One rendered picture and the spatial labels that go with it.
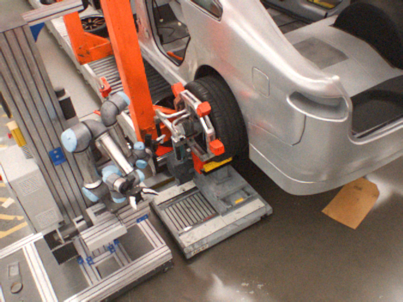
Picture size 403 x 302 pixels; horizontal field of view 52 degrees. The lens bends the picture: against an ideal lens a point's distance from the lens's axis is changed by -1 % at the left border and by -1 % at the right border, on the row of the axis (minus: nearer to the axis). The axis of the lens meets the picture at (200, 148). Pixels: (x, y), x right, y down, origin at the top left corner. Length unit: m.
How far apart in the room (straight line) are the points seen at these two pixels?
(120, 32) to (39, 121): 0.94
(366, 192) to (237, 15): 2.03
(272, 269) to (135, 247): 1.06
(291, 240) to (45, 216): 1.87
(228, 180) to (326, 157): 1.35
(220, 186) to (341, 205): 1.04
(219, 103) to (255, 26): 0.69
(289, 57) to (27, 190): 1.69
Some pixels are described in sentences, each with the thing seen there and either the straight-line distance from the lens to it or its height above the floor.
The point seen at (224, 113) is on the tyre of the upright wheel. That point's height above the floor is 1.06.
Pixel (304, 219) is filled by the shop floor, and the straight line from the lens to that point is 3.65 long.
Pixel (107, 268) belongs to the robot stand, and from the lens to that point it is 3.28.
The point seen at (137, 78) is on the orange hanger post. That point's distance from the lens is 3.27.
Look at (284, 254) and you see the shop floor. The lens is 3.42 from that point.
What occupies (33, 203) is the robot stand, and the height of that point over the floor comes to 1.00.
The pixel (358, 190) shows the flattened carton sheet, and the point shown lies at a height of 0.01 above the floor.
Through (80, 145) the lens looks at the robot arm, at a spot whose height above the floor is 1.38.
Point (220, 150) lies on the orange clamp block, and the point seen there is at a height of 0.85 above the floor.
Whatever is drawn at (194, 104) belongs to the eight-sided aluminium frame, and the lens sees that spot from 3.00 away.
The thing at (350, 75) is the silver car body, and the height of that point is 0.96.
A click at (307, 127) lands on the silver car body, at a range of 2.36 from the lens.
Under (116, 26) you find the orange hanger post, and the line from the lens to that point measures 3.06.
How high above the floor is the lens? 2.78
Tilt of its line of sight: 40 degrees down
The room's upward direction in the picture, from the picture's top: 8 degrees counter-clockwise
